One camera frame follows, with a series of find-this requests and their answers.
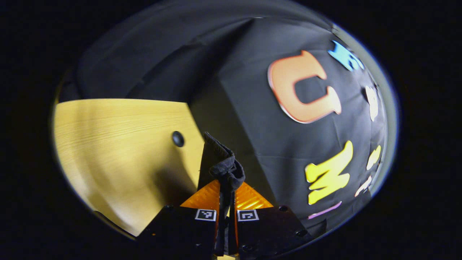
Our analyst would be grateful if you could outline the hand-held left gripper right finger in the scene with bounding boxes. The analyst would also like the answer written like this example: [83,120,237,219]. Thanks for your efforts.
[230,181,315,259]

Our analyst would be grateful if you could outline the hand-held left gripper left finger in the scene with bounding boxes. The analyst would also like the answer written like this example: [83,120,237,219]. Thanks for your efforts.
[136,179,222,259]

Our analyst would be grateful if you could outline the dark grey jeans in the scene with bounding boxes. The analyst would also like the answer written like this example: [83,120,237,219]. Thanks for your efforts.
[197,131,246,255]

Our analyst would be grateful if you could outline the black backdrop cloth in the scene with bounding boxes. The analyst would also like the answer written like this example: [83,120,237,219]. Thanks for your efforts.
[58,0,398,233]

